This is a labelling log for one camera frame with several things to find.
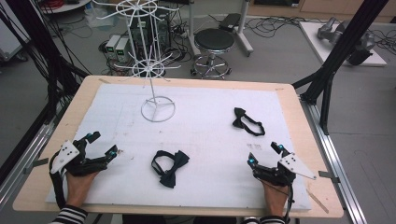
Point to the round white table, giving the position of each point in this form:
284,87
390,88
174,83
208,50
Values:
65,6

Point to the person's left hand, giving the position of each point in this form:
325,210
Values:
78,188

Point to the black bow tie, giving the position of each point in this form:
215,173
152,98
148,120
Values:
239,119
171,174

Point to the person's right hand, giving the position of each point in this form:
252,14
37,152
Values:
275,199

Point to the black round stool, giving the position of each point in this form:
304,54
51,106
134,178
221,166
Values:
214,39

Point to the black foot pedal box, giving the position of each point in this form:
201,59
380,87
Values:
229,22

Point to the black computer tower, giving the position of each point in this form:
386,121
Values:
163,34

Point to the black metal frame post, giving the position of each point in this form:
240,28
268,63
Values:
342,46

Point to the aluminium rail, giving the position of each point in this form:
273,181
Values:
333,155
28,155

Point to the thin wooden stick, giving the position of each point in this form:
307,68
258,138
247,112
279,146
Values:
317,200

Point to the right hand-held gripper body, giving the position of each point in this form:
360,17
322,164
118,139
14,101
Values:
291,166

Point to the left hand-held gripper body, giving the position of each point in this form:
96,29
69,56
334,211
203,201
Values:
72,155

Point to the grey power supply unit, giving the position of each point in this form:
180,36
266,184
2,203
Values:
111,45
122,49

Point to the grey metal clamp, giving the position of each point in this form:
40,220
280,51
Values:
328,176
36,164

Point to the white floor platform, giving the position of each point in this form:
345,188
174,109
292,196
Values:
314,37

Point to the white foam mat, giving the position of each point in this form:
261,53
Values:
202,149

